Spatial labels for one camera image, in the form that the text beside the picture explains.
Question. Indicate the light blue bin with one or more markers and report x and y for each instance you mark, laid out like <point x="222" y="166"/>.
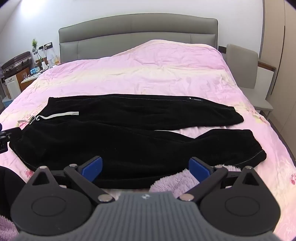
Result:
<point x="6" y="101"/>

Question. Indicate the white bottle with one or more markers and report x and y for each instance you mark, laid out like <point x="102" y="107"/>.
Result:
<point x="51" y="59"/>

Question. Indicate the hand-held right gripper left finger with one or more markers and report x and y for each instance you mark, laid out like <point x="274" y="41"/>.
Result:
<point x="92" y="168"/>

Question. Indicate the black wall socket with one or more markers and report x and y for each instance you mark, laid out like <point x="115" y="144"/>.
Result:
<point x="48" y="45"/>

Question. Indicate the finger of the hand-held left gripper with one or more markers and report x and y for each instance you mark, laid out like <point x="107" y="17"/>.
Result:
<point x="4" y="145"/>
<point x="12" y="133"/>

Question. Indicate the black pants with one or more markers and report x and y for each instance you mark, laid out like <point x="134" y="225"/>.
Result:
<point x="115" y="143"/>

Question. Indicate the dark cloth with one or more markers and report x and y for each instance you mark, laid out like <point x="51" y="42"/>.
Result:
<point x="10" y="190"/>

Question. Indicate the white desk with wooden edge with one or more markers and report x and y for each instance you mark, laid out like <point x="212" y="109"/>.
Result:
<point x="266" y="76"/>

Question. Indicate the purple fluffy garment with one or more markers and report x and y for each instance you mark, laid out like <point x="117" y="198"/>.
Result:
<point x="172" y="183"/>

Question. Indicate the brown suitcase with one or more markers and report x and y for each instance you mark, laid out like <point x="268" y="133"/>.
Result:
<point x="15" y="63"/>

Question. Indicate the wooden wardrobe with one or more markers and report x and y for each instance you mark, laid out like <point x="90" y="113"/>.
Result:
<point x="282" y="58"/>

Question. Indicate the small green potted plant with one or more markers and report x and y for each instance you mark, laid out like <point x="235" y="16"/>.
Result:
<point x="34" y="45"/>

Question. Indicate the wooden nightstand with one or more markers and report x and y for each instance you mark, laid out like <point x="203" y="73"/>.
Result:
<point x="29" y="81"/>

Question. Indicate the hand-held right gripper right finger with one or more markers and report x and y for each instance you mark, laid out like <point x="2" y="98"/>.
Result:
<point x="199" y="169"/>

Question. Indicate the pink floral blanket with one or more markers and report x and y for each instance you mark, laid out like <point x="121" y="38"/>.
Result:
<point x="150" y="71"/>

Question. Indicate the blue tissue box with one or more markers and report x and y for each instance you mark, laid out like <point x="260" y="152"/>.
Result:
<point x="35" y="70"/>

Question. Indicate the grey padded bed headboard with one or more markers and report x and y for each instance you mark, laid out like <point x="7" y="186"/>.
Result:
<point x="138" y="30"/>

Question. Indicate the grey chair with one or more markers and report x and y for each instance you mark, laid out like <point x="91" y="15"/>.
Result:
<point x="245" y="69"/>

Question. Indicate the white storage box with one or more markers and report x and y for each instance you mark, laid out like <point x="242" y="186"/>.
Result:
<point x="13" y="86"/>

